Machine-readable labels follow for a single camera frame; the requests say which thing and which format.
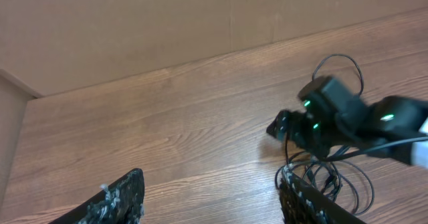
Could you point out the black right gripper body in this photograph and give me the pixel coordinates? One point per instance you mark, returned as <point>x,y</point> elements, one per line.
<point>302,129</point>

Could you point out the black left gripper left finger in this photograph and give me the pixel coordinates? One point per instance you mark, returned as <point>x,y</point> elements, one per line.
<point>119,202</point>

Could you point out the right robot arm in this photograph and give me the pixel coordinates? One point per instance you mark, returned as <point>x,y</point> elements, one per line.
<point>337,125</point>

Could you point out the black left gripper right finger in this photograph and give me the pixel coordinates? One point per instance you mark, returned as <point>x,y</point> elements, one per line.
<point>303,204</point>

